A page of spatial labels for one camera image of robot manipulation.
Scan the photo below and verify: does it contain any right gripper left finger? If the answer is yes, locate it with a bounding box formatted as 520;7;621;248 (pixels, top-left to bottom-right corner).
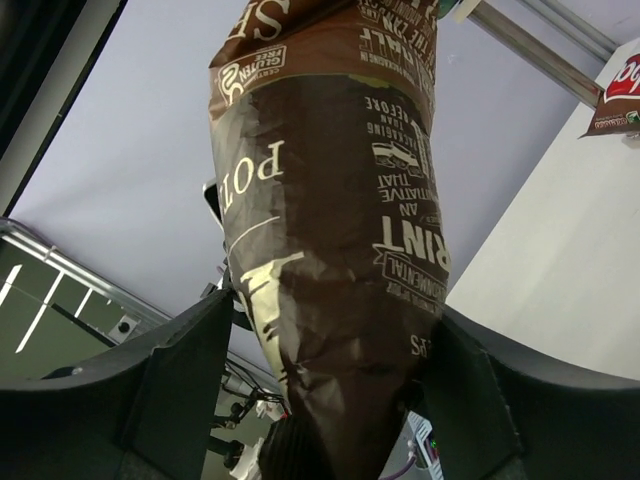
1;291;233;479

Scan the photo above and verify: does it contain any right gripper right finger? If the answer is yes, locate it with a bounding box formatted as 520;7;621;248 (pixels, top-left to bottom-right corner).
417;308;639;479

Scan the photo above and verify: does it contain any brown Chuba bag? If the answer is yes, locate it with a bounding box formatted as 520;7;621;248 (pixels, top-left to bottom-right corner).
581;43;640;138

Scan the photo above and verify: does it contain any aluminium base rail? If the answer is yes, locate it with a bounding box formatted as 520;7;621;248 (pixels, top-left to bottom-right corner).
1;218;170;383

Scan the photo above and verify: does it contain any brown sea salt chips bag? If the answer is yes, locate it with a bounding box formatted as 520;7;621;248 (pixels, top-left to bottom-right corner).
209;1;451;479

